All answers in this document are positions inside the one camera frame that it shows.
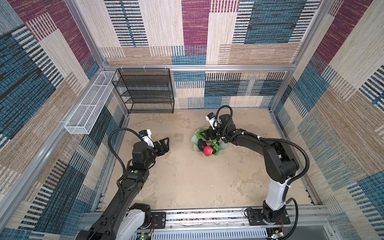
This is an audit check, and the black wire shelf rack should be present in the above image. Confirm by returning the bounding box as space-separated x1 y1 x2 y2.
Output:
112 68 175 114

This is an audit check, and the red fake peach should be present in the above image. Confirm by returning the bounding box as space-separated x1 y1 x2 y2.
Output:
203 146 214 156

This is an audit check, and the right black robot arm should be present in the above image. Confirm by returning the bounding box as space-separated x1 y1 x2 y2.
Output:
206 113 299 225

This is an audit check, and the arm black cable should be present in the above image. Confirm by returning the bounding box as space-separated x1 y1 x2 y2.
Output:
215 104 310 185
107 128 145 173

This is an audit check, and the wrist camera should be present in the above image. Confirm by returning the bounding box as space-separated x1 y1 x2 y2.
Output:
206 113 219 130
139 129 155 148

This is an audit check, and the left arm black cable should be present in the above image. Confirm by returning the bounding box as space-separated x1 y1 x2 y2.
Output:
107 128 145 173

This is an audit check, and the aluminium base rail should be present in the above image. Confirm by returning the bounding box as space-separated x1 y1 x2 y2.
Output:
80 205 331 240

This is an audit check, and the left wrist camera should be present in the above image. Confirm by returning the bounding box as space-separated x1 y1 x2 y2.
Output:
139 129 155 148

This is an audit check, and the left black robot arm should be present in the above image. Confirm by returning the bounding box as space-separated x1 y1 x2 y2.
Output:
76 138 170 240

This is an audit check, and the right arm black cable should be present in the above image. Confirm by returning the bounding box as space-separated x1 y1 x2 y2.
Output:
215 104 310 185

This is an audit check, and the dark fake avocado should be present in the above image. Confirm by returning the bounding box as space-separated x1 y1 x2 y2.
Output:
198 139 207 151

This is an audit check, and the pale green wavy fruit bowl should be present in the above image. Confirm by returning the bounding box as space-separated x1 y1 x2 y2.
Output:
191 127 228 158

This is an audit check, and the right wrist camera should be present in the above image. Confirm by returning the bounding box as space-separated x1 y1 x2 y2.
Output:
206 113 219 130

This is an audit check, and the green fake grape bunch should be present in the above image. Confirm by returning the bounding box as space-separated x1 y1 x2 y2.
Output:
197 128 220 155

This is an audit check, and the white mesh wall basket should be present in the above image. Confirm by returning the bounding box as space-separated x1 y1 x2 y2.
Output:
65 71 115 135

